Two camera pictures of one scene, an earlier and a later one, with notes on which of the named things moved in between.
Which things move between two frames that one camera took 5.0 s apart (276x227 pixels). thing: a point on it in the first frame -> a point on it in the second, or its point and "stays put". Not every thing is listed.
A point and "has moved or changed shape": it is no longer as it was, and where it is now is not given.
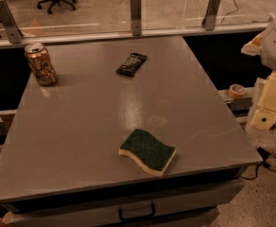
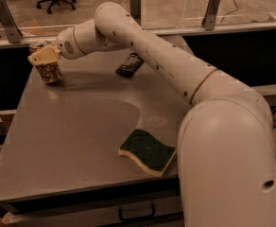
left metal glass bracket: [14, 32] stays put
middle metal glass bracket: [136, 13] stays put
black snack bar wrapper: [131, 64] stays put
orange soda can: [41, 65] has moved or changed shape
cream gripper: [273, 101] -> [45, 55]
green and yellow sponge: [155, 157] stays put
